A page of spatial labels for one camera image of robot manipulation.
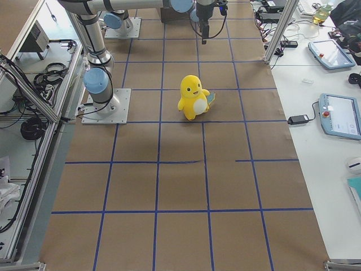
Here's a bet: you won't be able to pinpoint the teach pendant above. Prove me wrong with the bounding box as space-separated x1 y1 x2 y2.
319 94 360 141
308 40 356 69

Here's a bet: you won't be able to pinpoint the upper teach pendant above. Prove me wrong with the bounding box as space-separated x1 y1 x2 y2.
308 40 356 69

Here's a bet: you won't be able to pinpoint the small black device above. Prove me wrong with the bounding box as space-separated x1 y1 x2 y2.
280 41 298 48

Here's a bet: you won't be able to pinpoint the black power adapter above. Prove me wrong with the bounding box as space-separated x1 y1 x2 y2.
287 115 310 125

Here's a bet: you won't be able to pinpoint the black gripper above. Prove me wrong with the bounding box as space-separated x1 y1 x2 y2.
196 0 214 45

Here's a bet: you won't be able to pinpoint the teal notebook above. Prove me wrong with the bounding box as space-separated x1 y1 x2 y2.
347 176 360 212

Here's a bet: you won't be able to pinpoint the white round device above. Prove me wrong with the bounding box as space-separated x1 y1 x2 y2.
346 157 361 172

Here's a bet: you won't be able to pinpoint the grey metal box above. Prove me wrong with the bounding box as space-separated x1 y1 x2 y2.
19 20 50 60

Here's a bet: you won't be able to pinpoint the lower teach pendant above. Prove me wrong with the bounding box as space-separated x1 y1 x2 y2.
319 94 360 141

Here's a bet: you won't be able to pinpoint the coiled black cable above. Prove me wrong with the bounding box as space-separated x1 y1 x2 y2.
20 117 46 141

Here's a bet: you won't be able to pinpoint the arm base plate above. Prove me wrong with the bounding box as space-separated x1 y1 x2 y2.
81 88 131 125
104 16 142 40

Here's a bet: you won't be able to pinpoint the yellow plush dinosaur toy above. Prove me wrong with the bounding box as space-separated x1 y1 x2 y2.
177 75 215 121

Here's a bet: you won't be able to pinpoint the aluminium frame post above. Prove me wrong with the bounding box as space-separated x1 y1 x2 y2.
263 0 299 64

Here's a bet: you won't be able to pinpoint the yellow liquid bottle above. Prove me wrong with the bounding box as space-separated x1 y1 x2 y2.
312 3 333 25

